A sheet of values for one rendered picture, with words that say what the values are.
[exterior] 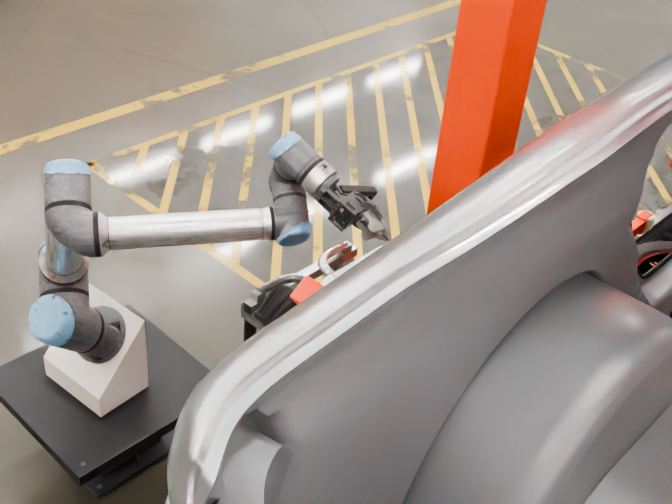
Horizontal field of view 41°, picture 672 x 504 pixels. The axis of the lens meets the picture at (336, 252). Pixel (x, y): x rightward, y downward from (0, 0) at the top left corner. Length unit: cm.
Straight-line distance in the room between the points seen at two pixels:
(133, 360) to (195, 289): 107
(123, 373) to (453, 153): 129
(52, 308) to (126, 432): 48
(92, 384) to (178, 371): 33
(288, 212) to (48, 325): 89
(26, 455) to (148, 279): 108
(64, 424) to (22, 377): 28
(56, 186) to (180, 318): 164
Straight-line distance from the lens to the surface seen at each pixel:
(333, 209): 224
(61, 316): 280
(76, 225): 229
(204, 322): 385
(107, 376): 299
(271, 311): 233
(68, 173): 235
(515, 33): 234
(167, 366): 321
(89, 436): 300
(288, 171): 229
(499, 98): 239
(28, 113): 555
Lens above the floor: 248
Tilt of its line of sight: 35 degrees down
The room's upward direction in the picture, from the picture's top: 5 degrees clockwise
